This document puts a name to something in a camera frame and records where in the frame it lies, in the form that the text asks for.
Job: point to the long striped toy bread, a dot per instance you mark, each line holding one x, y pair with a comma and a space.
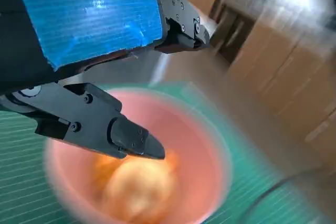
102, 169

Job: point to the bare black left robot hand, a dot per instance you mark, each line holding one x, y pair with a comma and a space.
92, 16

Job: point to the pink bowl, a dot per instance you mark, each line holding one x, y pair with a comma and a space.
199, 155

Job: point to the green cutting mat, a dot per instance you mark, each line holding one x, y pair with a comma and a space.
15, 169

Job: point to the round toy bread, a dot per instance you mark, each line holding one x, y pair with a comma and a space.
139, 195

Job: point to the wooden cabinet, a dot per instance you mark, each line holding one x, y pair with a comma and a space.
288, 77

